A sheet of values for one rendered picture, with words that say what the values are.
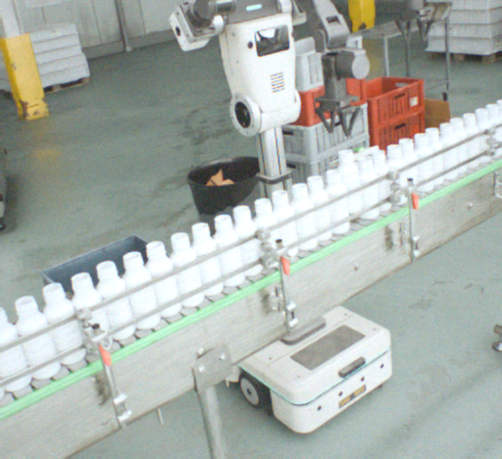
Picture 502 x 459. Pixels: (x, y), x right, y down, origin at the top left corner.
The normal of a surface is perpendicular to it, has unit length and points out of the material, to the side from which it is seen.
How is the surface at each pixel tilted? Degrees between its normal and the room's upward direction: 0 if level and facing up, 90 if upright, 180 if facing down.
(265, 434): 0
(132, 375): 90
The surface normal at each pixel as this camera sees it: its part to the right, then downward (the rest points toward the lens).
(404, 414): -0.14, -0.92
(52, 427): 0.60, 0.22
